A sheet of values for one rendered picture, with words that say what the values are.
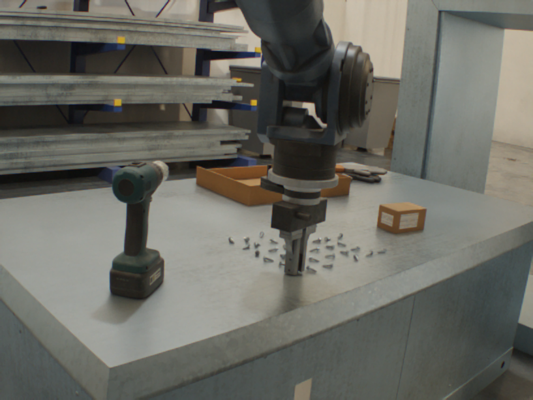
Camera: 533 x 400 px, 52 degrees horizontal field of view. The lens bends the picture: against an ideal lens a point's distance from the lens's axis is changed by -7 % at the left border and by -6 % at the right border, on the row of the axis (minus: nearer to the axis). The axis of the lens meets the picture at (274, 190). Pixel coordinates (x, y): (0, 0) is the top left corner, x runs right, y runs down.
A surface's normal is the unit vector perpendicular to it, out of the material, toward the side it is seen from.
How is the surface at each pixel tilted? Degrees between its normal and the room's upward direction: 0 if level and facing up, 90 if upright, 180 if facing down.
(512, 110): 90
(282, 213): 90
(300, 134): 35
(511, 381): 0
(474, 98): 90
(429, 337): 90
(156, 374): 67
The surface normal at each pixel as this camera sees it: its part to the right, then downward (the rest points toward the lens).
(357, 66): -0.18, -0.41
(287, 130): -0.09, -0.68
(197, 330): 0.08, -0.97
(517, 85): -0.76, 0.08
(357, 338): 0.69, 0.22
